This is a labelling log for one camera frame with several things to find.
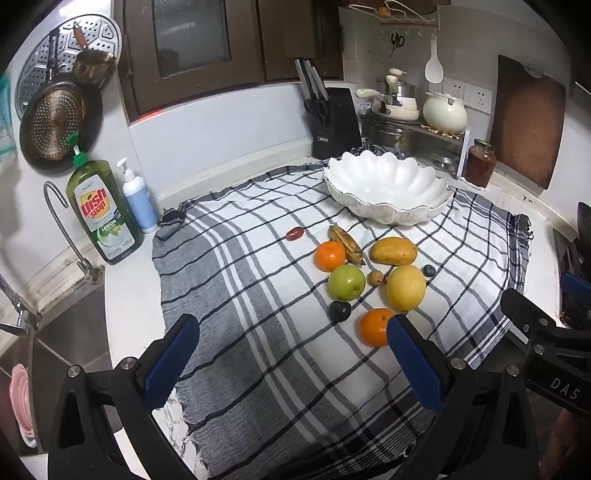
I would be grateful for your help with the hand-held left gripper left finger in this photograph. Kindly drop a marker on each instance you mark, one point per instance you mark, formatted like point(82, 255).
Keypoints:
point(171, 355)

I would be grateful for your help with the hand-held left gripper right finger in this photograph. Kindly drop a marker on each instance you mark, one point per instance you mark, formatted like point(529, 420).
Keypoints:
point(413, 364)

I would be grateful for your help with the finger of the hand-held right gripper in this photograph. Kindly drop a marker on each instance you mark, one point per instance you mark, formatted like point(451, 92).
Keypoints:
point(577, 288)
point(524, 314)

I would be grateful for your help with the orange mandarin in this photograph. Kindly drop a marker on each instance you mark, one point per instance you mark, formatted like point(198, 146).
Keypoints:
point(329, 255)
point(374, 328)

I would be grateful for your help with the yellow lemon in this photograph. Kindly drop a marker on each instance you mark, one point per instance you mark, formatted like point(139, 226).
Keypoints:
point(406, 287)

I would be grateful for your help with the dark round fruit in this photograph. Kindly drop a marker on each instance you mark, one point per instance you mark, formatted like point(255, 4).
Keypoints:
point(340, 311)

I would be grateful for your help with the small brown longan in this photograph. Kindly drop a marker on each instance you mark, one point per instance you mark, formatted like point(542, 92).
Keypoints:
point(375, 277)

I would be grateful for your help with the blueberry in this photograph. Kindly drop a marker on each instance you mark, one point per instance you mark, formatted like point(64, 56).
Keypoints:
point(429, 270)

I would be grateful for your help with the green apple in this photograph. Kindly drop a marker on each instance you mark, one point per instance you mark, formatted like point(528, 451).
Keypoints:
point(347, 282)

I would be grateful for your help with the yellow mango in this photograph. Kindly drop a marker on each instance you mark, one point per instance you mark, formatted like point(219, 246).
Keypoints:
point(393, 250)

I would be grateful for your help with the white scalloped bowl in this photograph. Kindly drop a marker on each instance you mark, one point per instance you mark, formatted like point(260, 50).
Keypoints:
point(383, 182)

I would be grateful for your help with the grey white checked cloth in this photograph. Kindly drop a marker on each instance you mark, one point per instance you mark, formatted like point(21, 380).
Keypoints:
point(258, 323)

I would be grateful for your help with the steel sink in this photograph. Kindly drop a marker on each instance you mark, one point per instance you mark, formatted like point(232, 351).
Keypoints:
point(64, 346)

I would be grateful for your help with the spotted yellow banana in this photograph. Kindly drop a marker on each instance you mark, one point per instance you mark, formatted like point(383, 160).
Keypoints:
point(346, 242)

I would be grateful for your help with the white blue pump bottle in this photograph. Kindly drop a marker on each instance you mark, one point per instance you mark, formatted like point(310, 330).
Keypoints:
point(141, 203)

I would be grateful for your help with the glass jar of red sauce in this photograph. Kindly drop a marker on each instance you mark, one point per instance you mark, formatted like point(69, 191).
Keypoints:
point(480, 164)

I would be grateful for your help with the pink sink basket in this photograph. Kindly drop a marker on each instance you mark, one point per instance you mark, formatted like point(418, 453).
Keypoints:
point(22, 406)

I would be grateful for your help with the thin gooseneck tap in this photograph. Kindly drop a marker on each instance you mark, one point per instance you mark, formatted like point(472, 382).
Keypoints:
point(69, 230)

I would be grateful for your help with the steel sink faucet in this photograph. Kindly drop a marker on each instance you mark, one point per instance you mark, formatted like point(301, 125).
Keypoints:
point(16, 309)

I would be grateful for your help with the green dish soap bottle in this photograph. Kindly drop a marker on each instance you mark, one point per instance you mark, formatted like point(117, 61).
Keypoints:
point(104, 207)

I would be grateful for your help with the brown wooden cutting board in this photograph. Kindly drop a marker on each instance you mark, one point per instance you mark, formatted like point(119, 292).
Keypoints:
point(526, 124)

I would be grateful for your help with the red cherry tomato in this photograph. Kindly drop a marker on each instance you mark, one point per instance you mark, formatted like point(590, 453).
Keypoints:
point(295, 234)

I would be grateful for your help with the cream lidded pot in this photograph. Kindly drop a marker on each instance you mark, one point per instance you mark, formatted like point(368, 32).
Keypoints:
point(444, 115)

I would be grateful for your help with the large steel pot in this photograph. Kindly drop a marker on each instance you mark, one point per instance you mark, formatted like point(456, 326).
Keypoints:
point(388, 136)

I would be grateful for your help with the steel pot with lid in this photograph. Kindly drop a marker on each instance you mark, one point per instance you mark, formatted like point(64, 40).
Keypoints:
point(406, 90)

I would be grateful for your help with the black knife block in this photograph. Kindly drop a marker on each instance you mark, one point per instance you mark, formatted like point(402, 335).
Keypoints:
point(339, 122)

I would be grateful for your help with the black frying pan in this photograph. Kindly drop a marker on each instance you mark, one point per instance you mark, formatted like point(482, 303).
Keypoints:
point(53, 122)

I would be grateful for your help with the white rice spoon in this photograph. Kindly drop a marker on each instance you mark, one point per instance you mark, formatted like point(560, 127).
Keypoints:
point(434, 64)

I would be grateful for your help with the black kitchen scissors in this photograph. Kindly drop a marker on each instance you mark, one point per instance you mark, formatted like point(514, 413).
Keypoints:
point(317, 110)

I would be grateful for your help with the black hanging scissors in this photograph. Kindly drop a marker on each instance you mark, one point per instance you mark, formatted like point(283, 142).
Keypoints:
point(397, 42)

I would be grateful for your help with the brown glass cabinet door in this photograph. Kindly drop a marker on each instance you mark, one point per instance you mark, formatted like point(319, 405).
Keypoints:
point(189, 46)
point(300, 32)

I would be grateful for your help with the round steel steamer tray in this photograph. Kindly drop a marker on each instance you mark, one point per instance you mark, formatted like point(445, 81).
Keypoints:
point(101, 32)

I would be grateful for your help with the white wall socket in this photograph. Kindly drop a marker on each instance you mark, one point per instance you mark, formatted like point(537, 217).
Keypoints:
point(455, 88)
point(481, 98)

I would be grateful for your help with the white wall hook rack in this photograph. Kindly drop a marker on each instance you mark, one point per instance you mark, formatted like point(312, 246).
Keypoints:
point(406, 21)

